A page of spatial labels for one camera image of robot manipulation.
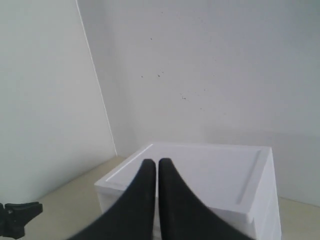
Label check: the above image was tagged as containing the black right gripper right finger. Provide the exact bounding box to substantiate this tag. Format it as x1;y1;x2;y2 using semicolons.
158;158;252;240

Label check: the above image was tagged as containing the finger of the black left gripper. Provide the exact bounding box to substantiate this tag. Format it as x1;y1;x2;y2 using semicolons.
4;201;43;225

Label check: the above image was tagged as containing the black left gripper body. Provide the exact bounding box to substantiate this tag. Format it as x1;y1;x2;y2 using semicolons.
0;203;25;238

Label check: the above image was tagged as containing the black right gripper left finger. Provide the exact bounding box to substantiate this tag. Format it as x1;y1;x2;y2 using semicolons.
69;159;157;240

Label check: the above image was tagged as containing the white plastic drawer cabinet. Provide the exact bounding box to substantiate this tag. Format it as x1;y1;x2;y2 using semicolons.
94;142;282;240

